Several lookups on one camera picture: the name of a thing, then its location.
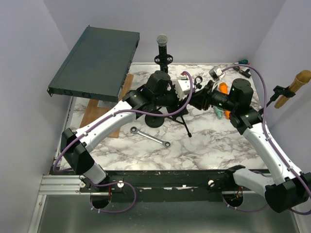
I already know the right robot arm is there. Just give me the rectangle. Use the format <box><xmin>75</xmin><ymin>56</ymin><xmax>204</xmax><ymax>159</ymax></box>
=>
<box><xmin>189</xmin><ymin>78</ymin><xmax>311</xmax><ymax>213</ymax></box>

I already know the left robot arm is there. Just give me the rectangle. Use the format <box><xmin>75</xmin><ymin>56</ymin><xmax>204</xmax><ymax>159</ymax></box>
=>
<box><xmin>58</xmin><ymin>70</ymin><xmax>194</xmax><ymax>185</ymax></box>

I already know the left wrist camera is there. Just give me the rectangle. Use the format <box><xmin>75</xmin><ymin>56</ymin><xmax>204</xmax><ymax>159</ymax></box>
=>
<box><xmin>175</xmin><ymin>76</ymin><xmax>190</xmax><ymax>100</ymax></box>

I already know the black tripod clip stand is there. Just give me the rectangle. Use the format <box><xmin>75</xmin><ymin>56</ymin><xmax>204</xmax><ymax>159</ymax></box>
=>
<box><xmin>169</xmin><ymin>76</ymin><xmax>203</xmax><ymax>138</ymax></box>

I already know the mint green toy microphone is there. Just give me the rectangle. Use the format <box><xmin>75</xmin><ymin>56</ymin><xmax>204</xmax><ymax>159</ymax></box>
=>
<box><xmin>214</xmin><ymin>107</ymin><xmax>223</xmax><ymax>119</ymax></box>

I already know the black round-base clip stand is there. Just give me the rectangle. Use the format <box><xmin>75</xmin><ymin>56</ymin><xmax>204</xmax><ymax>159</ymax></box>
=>
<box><xmin>259</xmin><ymin>85</ymin><xmax>295</xmax><ymax>115</ymax></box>

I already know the green-handled screwdriver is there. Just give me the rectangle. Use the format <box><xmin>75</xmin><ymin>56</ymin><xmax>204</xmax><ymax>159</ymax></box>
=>
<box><xmin>238</xmin><ymin>59</ymin><xmax>249</xmax><ymax>65</ymax></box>

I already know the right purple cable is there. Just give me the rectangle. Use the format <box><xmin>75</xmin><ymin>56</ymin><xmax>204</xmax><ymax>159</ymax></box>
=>
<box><xmin>222</xmin><ymin>65</ymin><xmax>311</xmax><ymax>216</ymax></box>

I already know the gold microphone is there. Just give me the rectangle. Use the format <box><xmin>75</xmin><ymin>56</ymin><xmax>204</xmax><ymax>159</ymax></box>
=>
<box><xmin>274</xmin><ymin>70</ymin><xmax>311</xmax><ymax>109</ymax></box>

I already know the orange toy microphone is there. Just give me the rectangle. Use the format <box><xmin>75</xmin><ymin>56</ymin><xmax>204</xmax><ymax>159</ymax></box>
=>
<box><xmin>219</xmin><ymin>83</ymin><xmax>230</xmax><ymax>119</ymax></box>

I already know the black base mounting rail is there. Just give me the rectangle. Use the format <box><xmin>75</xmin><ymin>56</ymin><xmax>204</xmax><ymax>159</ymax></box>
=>
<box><xmin>80</xmin><ymin>169</ymin><xmax>247</xmax><ymax>206</ymax></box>

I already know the black round-base shock-mount stand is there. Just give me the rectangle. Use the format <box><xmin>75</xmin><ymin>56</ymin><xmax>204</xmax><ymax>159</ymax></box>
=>
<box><xmin>145</xmin><ymin>112</ymin><xmax>165</xmax><ymax>128</ymax></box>

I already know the dark rack-mount equipment case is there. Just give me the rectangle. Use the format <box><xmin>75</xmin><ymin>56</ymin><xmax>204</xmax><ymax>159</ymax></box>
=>
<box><xmin>47</xmin><ymin>26</ymin><xmax>140</xmax><ymax>102</ymax></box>

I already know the aluminium frame rail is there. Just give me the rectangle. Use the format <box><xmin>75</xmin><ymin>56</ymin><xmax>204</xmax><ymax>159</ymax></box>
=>
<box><xmin>26</xmin><ymin>174</ymin><xmax>81</xmax><ymax>233</ymax></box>

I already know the black microphone silver grille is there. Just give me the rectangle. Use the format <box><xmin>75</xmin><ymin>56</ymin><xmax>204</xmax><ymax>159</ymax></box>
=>
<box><xmin>156</xmin><ymin>33</ymin><xmax>170</xmax><ymax>73</ymax></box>

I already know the black tripod shock-mount stand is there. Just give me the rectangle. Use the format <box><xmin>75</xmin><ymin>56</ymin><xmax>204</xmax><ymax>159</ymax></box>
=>
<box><xmin>154</xmin><ymin>54</ymin><xmax>173</xmax><ymax>73</ymax></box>

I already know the silver ratchet wrench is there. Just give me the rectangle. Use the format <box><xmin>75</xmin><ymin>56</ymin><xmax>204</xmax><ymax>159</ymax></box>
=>
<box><xmin>130</xmin><ymin>127</ymin><xmax>171</xmax><ymax>148</ymax></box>

